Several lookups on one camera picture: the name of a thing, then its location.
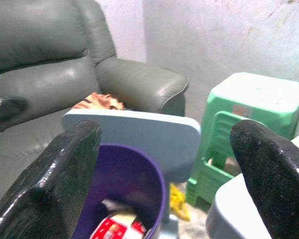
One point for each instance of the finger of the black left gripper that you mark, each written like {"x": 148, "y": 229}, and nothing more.
{"x": 5, "y": 109}

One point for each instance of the light blue plastic chair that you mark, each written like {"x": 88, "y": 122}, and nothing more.
{"x": 152, "y": 134}

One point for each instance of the grey-blue folding table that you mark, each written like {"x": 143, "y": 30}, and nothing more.
{"x": 229, "y": 214}

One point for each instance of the beige paper scrap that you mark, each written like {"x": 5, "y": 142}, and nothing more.
{"x": 120, "y": 215}

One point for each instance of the orange crumpled cloth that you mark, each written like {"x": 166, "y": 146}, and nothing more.
{"x": 99, "y": 100}

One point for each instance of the yellow crumpled wrapper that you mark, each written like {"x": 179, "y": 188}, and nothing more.
{"x": 177, "y": 199}

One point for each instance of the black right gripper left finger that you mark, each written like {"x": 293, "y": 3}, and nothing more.
{"x": 52, "y": 186}

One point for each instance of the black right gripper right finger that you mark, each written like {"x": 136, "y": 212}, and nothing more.
{"x": 271, "y": 174}

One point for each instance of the grey-green leather sofa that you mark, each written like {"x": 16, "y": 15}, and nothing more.
{"x": 40, "y": 49}

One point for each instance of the green plastic stool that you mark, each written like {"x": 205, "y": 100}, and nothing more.
{"x": 251, "y": 99}

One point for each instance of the red and white packet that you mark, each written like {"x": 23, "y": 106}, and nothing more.
{"x": 109, "y": 229}

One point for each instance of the purple plastic rubbish bin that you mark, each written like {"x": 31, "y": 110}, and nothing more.
{"x": 129, "y": 169}

